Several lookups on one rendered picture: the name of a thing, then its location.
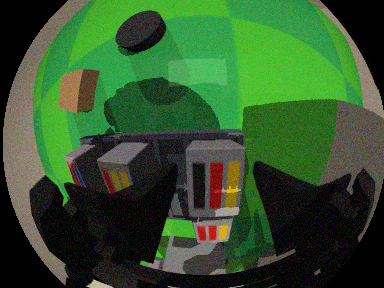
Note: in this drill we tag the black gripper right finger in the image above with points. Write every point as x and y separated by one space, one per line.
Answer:
292 206

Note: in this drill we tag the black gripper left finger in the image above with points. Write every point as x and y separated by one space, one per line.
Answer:
136 213

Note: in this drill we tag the beige flat panel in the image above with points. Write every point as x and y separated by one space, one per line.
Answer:
358 143

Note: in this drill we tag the dark grey short cylinder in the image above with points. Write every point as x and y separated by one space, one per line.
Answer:
141 31

